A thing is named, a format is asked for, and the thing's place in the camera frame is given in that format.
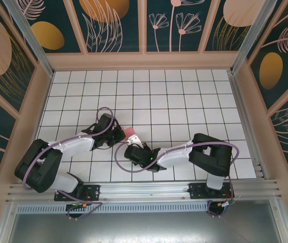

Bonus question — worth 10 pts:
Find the grey metal sheet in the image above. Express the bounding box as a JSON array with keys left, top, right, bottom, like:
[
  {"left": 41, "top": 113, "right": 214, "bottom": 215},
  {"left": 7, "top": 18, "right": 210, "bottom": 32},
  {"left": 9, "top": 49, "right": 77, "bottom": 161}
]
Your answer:
[{"left": 0, "top": 212, "right": 288, "bottom": 243}]

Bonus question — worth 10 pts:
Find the long aluminium mounting rail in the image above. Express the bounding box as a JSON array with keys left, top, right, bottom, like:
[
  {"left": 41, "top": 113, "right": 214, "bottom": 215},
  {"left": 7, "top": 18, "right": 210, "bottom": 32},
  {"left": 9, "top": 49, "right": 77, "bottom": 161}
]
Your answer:
[{"left": 6, "top": 179, "right": 283, "bottom": 205}]

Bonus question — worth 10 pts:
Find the slotted grey cable duct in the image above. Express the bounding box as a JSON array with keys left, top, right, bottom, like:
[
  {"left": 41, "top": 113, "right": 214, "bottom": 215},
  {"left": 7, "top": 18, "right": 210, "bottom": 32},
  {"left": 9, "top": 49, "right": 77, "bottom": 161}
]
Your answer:
[{"left": 16, "top": 201, "right": 285, "bottom": 214}]

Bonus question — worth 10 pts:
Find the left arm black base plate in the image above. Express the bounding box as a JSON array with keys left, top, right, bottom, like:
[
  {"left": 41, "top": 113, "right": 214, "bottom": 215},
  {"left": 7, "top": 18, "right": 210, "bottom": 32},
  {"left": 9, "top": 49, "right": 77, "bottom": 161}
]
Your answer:
[{"left": 54, "top": 184, "right": 101, "bottom": 202}]

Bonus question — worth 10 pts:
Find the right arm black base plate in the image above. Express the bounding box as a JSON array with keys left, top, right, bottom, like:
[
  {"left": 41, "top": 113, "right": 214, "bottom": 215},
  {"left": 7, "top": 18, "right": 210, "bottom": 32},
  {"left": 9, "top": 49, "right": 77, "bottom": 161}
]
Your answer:
[{"left": 188, "top": 182, "right": 236, "bottom": 200}]

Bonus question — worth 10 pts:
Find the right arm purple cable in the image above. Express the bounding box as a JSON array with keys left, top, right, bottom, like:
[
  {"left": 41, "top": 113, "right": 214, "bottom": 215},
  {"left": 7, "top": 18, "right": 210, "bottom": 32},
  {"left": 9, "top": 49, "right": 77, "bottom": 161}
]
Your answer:
[{"left": 114, "top": 141, "right": 242, "bottom": 218}]

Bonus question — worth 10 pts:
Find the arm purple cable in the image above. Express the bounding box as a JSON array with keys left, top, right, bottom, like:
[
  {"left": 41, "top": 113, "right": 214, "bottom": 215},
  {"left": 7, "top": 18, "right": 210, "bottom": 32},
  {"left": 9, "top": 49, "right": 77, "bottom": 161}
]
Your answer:
[
  {"left": 22, "top": 106, "right": 115, "bottom": 221},
  {"left": 114, "top": 141, "right": 242, "bottom": 218}
]

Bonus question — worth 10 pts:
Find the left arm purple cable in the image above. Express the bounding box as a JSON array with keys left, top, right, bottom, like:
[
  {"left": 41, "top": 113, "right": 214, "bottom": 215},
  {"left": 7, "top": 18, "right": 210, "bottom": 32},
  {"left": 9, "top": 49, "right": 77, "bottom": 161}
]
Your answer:
[{"left": 22, "top": 106, "right": 115, "bottom": 221}]

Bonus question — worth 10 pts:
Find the aluminium table side rail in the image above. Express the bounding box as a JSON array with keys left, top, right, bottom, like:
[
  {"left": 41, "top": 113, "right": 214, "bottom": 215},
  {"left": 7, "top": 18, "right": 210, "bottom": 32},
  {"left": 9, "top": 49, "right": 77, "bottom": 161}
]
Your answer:
[{"left": 227, "top": 70, "right": 270, "bottom": 181}]

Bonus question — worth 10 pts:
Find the aluminium corner post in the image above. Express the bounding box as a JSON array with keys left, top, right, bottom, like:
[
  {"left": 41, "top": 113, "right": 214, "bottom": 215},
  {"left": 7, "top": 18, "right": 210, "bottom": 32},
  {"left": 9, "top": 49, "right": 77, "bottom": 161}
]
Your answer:
[
  {"left": 2, "top": 0, "right": 56, "bottom": 78},
  {"left": 228, "top": 0, "right": 286, "bottom": 75}
]

